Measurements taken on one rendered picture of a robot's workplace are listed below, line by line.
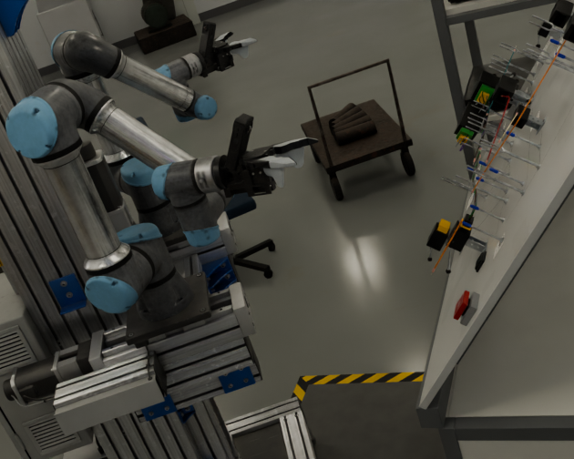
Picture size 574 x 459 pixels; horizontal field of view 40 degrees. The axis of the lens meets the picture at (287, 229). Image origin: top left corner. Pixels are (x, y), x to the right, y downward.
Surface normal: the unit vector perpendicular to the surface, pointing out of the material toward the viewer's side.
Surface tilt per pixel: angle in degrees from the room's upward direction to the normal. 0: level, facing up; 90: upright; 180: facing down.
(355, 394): 0
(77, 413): 90
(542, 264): 0
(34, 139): 82
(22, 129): 82
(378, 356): 0
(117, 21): 90
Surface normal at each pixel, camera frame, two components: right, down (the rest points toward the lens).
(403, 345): -0.29, -0.85
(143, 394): 0.15, 0.41
